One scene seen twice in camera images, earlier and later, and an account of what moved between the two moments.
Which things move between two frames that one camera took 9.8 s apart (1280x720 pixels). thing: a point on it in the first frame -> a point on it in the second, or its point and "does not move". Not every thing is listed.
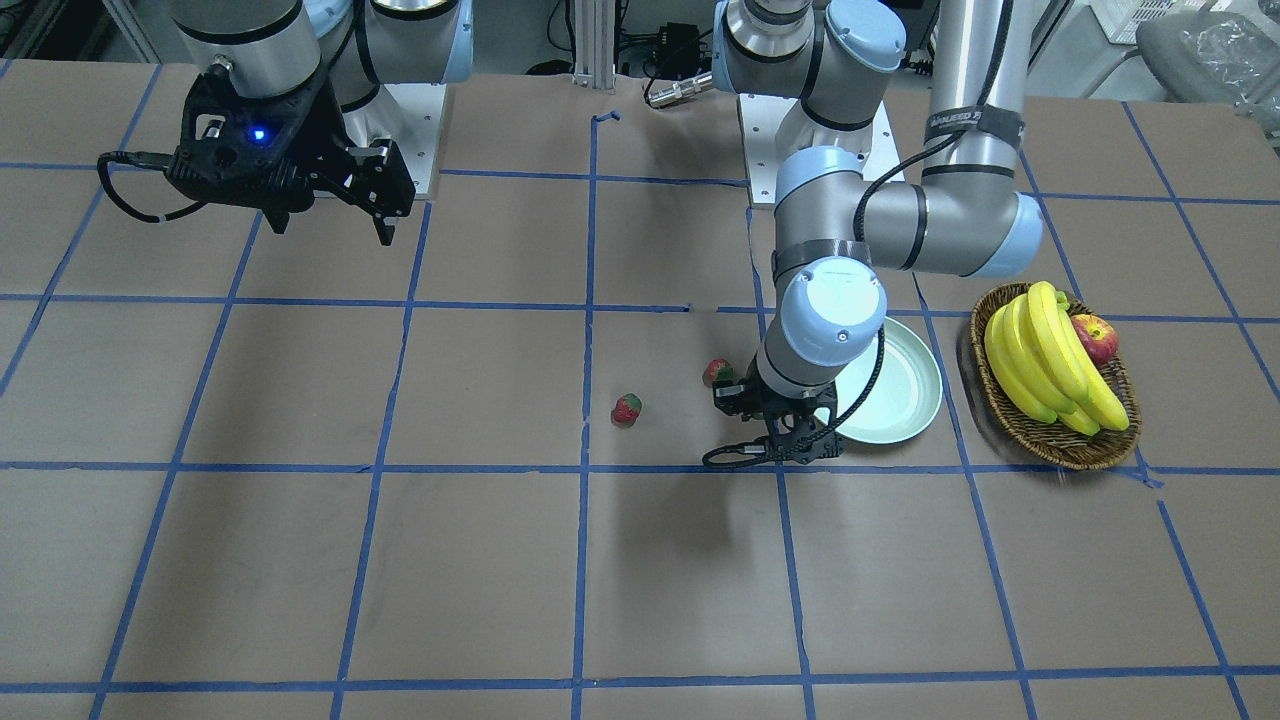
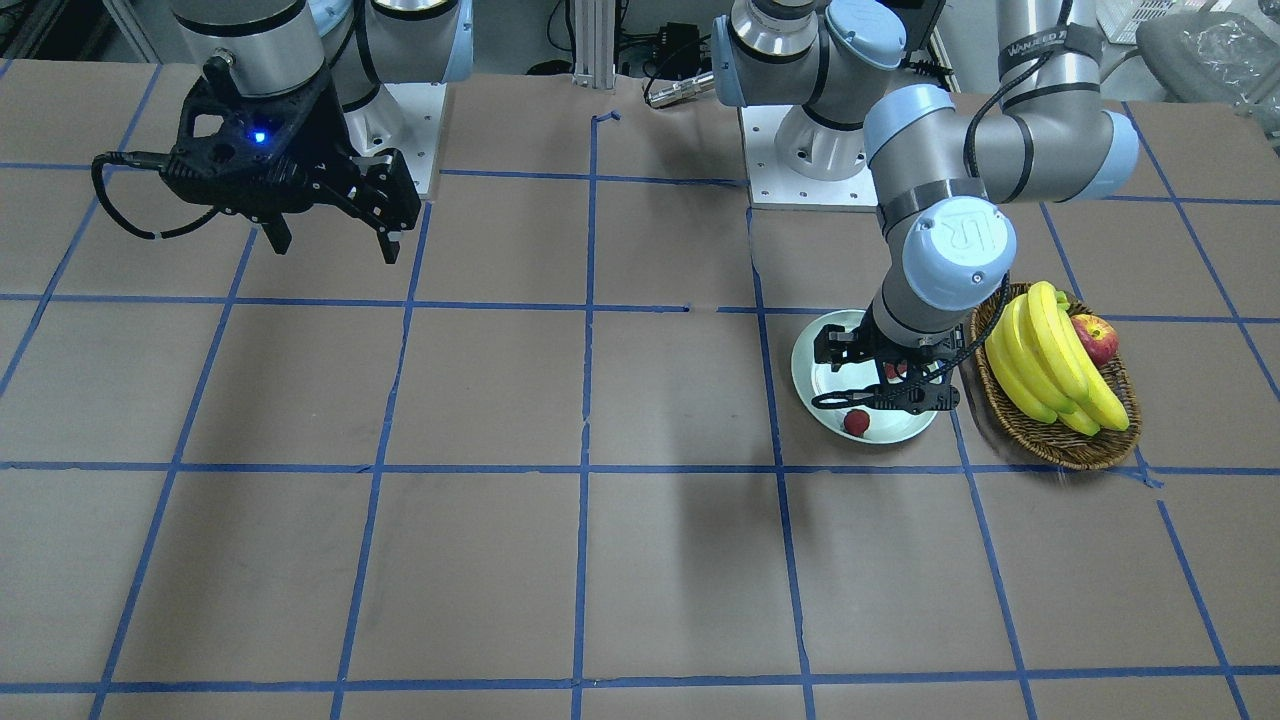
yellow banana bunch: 1032,343 does not move
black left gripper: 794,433 -> 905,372
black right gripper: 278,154 does not move
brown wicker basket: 1051,444 does not move
